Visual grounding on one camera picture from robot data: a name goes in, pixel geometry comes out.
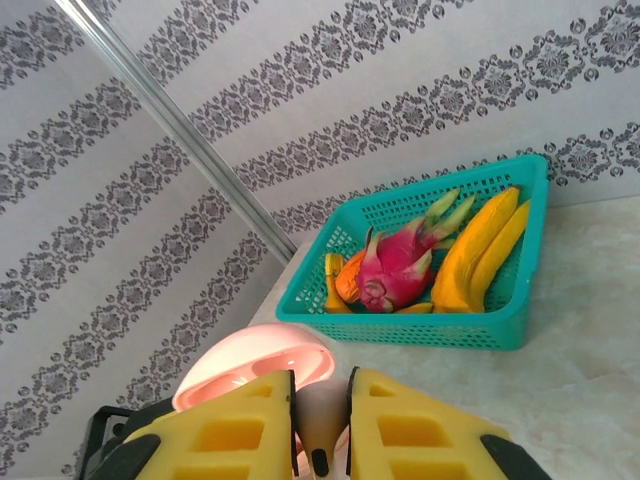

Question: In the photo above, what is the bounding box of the teal plastic basket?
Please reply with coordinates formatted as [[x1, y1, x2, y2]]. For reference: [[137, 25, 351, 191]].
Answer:
[[275, 154, 551, 352]]

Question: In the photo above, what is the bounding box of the small yellow fruit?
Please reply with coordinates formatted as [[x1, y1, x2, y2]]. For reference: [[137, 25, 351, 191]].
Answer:
[[323, 252, 354, 315]]

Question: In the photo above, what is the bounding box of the pink earbud charging case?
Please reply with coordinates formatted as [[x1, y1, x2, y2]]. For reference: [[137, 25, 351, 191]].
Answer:
[[172, 323, 351, 480]]

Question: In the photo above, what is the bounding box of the pink dragon fruit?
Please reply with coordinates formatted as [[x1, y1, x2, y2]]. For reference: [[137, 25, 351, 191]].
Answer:
[[357, 188, 476, 314]]

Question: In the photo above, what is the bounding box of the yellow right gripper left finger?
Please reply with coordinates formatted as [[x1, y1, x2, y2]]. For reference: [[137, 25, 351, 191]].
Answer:
[[85, 369, 299, 480]]

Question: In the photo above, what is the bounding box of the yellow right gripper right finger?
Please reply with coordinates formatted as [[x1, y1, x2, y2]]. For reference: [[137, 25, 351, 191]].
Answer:
[[345, 366, 554, 480]]

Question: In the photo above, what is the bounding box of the orange mango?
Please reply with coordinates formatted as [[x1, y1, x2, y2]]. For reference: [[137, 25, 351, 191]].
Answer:
[[335, 249, 371, 304]]

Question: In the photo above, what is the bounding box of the yellow banana bunch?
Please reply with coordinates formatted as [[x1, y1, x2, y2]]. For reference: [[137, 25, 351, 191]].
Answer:
[[397, 185, 532, 315]]

